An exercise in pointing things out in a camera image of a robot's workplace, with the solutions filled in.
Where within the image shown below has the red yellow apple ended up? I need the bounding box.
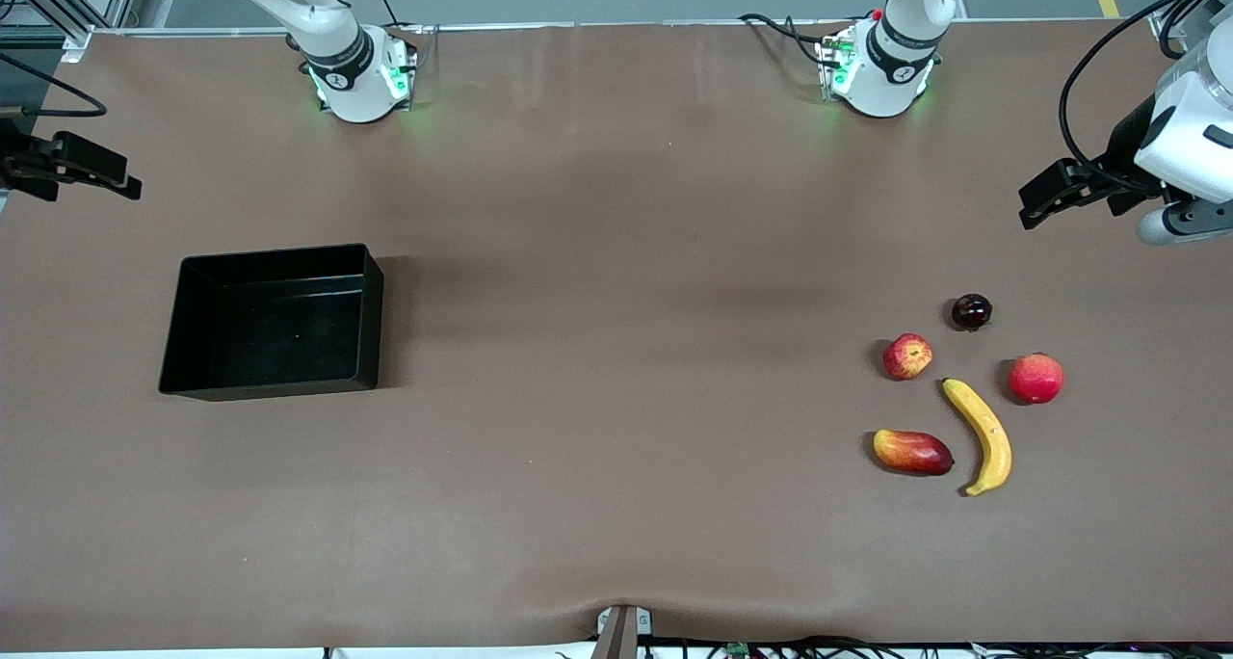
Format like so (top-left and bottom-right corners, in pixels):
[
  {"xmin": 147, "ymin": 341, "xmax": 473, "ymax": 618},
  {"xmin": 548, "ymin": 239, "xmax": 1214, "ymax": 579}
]
[{"xmin": 882, "ymin": 332, "xmax": 933, "ymax": 382}]

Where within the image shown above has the black plastic box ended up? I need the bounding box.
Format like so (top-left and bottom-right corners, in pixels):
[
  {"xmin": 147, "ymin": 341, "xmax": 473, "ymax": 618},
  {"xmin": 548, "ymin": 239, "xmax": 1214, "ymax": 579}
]
[{"xmin": 157, "ymin": 243, "xmax": 385, "ymax": 402}]

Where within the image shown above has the yellow banana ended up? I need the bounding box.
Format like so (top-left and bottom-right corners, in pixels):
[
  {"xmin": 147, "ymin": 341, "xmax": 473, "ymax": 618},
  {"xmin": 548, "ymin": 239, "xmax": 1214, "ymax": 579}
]
[{"xmin": 940, "ymin": 378, "xmax": 1013, "ymax": 497}]

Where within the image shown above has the dark purple plum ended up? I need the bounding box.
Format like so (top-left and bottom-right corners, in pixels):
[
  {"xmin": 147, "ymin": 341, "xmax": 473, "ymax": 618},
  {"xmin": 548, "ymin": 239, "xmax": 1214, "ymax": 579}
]
[{"xmin": 951, "ymin": 293, "xmax": 994, "ymax": 331}]

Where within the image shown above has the red pomegranate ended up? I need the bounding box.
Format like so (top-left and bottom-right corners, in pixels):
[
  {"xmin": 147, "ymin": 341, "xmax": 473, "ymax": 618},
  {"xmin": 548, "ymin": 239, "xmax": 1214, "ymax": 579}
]
[{"xmin": 1008, "ymin": 352, "xmax": 1065, "ymax": 406}]

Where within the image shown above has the red yellow mango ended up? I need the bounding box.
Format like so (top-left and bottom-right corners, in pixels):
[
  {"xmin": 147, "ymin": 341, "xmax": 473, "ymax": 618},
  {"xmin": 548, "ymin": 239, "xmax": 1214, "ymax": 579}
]
[{"xmin": 873, "ymin": 429, "xmax": 956, "ymax": 477}]

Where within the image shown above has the white table corner bracket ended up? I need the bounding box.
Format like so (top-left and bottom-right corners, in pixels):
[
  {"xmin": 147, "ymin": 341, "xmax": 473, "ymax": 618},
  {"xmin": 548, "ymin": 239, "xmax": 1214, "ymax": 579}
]
[{"xmin": 1151, "ymin": 4, "xmax": 1200, "ymax": 58}]

